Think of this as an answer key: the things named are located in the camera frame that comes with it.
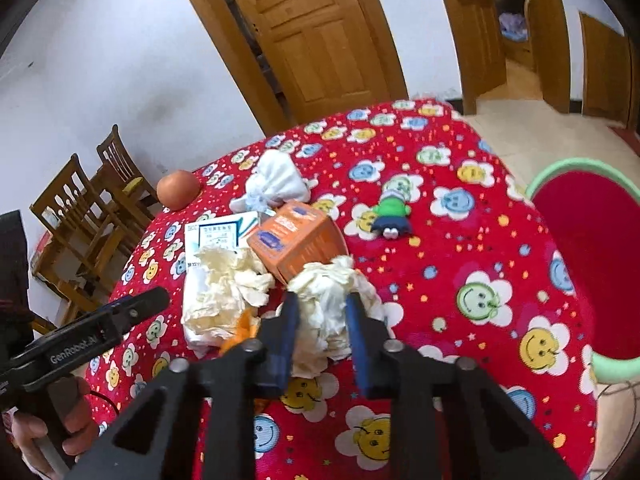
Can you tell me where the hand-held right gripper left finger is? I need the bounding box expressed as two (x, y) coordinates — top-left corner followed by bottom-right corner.
(65, 290), (301, 480)

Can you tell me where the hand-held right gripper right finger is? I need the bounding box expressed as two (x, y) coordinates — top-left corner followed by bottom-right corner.
(345, 291), (576, 480)

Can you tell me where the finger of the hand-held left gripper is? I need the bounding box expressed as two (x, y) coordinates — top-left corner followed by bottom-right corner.
(102, 286), (172, 333)

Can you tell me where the cream tissue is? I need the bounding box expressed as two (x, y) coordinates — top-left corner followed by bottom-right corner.
(287, 255), (386, 378)
(181, 246), (275, 358)

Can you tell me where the white and blue medicine box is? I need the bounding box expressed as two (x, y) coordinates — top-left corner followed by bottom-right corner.
(184, 210), (262, 276)

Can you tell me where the orange cardboard box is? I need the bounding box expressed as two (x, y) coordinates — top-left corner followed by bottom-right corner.
(246, 200), (348, 285)

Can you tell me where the green toy figure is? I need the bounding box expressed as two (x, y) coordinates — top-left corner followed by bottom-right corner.
(370, 175), (414, 238)

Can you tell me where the white knotted sock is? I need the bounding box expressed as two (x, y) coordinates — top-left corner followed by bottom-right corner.
(230, 149), (312, 212)

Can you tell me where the red round stool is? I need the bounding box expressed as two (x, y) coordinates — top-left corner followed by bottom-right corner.
(526, 157), (640, 441)

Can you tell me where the person's left hand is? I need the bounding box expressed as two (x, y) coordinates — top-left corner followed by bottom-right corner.
(7, 375), (101, 480)

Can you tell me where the orange snack wrapper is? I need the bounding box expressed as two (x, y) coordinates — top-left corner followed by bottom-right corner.
(220, 307), (261, 353)

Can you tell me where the red smiley flower tablecloth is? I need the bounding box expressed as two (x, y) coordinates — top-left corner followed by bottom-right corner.
(85, 100), (598, 480)

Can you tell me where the apple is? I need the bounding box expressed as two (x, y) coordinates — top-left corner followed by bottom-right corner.
(156, 170), (199, 209)

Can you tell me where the wooden chair with yellow cushion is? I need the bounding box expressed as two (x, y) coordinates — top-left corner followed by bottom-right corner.
(96, 125), (159, 211)

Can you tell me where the closed wooden door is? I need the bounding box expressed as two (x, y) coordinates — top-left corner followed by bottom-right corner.
(212, 0), (390, 117)

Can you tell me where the open wooden door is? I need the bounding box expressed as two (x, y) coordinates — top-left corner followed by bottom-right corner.
(430, 0), (507, 115)

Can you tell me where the red door mat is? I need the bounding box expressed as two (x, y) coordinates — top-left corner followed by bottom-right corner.
(606, 126), (640, 157)

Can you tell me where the purple cloth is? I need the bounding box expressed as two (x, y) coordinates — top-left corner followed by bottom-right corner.
(498, 12), (530, 42)

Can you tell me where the small wooden cabinet door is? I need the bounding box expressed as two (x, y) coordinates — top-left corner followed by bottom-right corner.
(579, 10), (634, 129)

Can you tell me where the black cable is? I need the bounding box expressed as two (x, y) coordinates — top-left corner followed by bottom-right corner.
(89, 391), (122, 417)

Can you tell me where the wooden bedroom door frame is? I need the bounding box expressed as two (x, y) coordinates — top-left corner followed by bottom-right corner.
(487, 0), (572, 115)

